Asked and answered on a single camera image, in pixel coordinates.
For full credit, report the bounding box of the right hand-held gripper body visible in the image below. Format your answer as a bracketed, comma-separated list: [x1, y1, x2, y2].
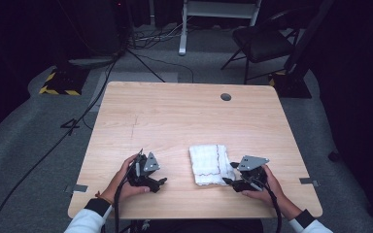
[235, 154, 270, 192]

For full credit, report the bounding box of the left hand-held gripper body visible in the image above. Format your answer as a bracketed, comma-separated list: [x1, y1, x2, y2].
[128, 150, 161, 192]

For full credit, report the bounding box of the white towel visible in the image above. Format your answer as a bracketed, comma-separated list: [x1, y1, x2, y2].
[188, 144, 237, 187]

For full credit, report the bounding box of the person's right hand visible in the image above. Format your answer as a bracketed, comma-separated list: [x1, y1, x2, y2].
[240, 164, 287, 207]

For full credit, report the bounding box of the person's left hand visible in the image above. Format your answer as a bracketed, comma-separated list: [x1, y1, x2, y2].
[107, 153, 152, 204]

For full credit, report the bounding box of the orange wrist band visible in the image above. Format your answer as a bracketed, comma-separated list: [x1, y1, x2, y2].
[94, 190, 115, 206]

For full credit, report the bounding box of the person's dark lap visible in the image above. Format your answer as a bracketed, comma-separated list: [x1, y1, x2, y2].
[122, 218, 264, 233]

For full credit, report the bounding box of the grey tape piece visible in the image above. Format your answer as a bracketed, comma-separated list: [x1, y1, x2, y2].
[298, 177, 321, 188]
[64, 183, 89, 195]

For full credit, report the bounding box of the hazard-striped black stand base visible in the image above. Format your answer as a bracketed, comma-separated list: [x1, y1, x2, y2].
[38, 65, 91, 97]
[267, 69, 313, 99]

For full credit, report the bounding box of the black folding chair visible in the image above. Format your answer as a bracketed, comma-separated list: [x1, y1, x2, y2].
[220, 9, 301, 85]

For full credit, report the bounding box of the black slanted stand pole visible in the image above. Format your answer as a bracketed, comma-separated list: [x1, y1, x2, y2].
[286, 0, 335, 73]

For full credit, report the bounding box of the left hand-held gripper cable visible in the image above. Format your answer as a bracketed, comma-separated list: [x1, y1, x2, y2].
[114, 161, 138, 233]

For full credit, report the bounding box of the hand-held gripper cable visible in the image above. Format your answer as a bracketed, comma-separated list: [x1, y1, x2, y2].
[114, 161, 138, 233]
[252, 181, 284, 233]

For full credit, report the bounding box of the right hand-held gripper cable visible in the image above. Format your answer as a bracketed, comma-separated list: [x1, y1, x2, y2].
[252, 181, 284, 233]

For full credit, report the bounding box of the long black floor cable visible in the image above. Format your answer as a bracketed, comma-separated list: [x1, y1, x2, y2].
[0, 56, 119, 233]

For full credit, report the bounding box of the thin black floor cable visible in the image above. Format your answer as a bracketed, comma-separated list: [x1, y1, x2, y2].
[135, 52, 195, 83]

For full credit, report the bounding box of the bundle of floor cables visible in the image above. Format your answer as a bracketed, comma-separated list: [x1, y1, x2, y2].
[128, 22, 195, 50]

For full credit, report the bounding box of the white metal stand frame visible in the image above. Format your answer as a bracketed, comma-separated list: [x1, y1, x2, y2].
[178, 0, 263, 56]

